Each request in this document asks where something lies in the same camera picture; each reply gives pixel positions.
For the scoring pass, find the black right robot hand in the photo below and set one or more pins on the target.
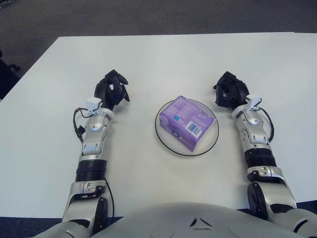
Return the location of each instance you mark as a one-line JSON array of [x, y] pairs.
[[232, 91]]

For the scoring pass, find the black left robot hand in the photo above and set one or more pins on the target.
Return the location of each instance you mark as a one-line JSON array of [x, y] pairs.
[[105, 91]]

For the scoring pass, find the purple tissue paper pack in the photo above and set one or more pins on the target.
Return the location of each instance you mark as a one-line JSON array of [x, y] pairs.
[[185, 119]]

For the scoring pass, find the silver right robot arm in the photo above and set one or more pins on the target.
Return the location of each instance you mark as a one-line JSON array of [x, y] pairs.
[[255, 134]]

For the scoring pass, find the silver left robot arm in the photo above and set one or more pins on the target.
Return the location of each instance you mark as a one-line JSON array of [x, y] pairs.
[[95, 138]]

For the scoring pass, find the white plate black rim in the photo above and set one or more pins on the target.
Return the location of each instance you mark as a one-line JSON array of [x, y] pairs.
[[161, 136]]

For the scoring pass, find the black chair base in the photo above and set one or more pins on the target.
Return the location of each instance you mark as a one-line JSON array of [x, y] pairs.
[[5, 74]]

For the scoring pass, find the grey robot torso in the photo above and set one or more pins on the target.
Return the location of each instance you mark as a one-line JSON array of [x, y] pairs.
[[193, 220]]

